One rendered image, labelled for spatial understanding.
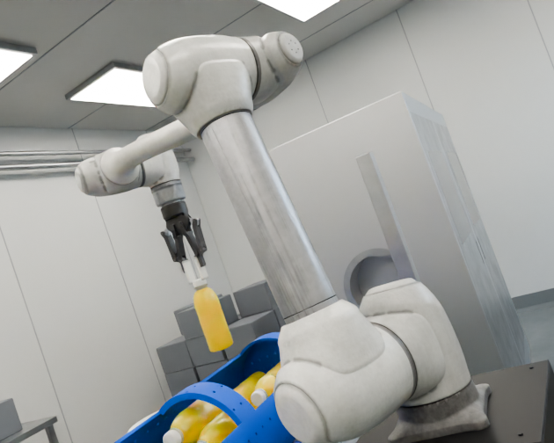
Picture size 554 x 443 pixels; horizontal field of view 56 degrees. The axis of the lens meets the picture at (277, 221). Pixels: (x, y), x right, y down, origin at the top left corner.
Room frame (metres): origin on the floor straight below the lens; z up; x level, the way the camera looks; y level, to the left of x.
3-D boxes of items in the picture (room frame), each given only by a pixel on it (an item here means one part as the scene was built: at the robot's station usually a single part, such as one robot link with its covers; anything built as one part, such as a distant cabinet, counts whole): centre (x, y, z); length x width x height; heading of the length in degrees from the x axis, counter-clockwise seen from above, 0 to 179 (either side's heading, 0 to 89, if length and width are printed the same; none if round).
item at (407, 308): (1.02, -0.16, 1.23); 0.18 x 0.16 x 0.22; 129
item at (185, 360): (5.17, 0.82, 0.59); 1.20 x 0.80 x 1.19; 61
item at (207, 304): (1.52, 0.27, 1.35); 0.07 x 0.07 x 0.19
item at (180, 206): (1.51, 0.27, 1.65); 0.08 x 0.07 x 0.09; 65
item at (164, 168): (1.50, 0.28, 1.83); 0.13 x 0.11 x 0.16; 129
